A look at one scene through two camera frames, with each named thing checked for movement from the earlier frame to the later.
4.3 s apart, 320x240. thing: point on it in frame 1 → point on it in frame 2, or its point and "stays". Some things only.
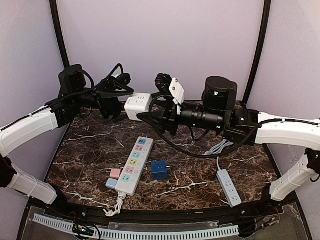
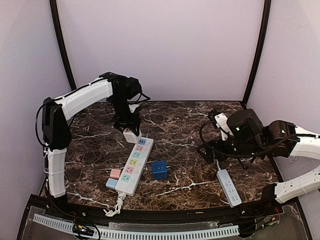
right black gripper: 171,121 → 211,144
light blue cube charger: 111,183 stays
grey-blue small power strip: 229,190 stays
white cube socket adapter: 138,102 → 130,136
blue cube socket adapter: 159,170 stays
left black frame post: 53,6 stays
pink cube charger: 115,173 stays
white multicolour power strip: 135,167 stays
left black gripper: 107,104 → 126,120
